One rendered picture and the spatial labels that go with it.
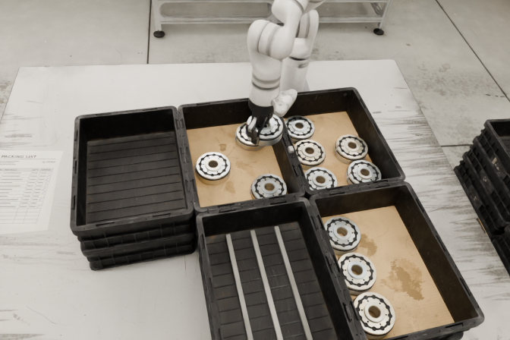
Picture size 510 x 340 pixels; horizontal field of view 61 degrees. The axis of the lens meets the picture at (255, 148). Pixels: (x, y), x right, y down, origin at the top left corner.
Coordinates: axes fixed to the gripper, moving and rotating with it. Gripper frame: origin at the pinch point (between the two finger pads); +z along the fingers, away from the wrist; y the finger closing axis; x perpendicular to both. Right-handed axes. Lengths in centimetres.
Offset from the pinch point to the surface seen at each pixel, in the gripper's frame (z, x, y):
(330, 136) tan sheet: 17.0, 14.7, -25.8
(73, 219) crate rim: 7, -28, 44
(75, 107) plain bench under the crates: 30, -76, 0
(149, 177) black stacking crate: 16.9, -25.4, 18.7
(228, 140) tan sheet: 16.9, -13.4, -6.5
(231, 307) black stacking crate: 16.5, 15.2, 39.7
